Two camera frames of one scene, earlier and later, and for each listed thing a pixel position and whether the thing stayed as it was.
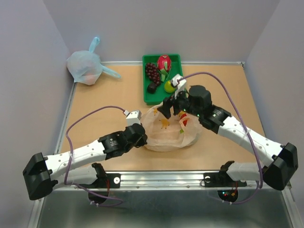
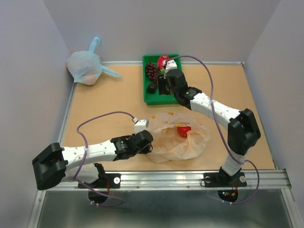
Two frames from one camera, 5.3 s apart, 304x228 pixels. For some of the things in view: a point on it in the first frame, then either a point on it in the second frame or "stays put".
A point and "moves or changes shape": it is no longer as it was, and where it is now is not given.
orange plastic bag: [164, 134] moves or changes shape
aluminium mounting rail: [151, 180] stays put
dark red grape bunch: [152, 71] stays put
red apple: [185, 121] -> [182, 130]
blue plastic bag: [85, 66] stays put
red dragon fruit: [164, 66] stays put
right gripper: [168, 102] -> [162, 81]
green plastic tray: [158, 97] stays put
